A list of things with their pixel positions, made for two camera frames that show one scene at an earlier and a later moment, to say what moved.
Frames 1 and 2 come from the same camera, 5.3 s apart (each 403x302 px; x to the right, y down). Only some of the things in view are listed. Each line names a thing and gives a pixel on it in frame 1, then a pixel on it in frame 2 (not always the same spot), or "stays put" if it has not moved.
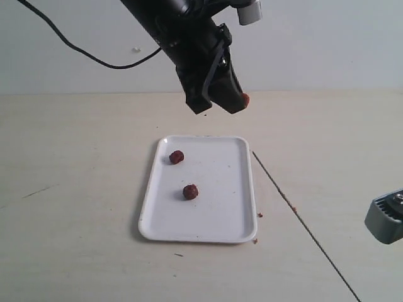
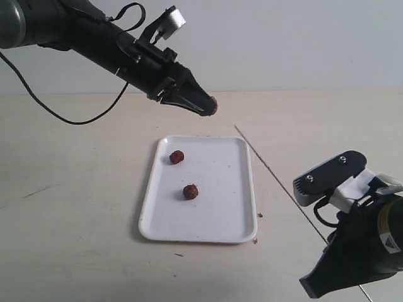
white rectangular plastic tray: x=200 y=189 stays put
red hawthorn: x=246 y=99 -> x=215 y=105
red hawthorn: x=190 y=192 stays put
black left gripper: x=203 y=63 -> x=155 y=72
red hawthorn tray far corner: x=176 y=157 stays put
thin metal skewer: x=305 y=226 -> x=293 y=201
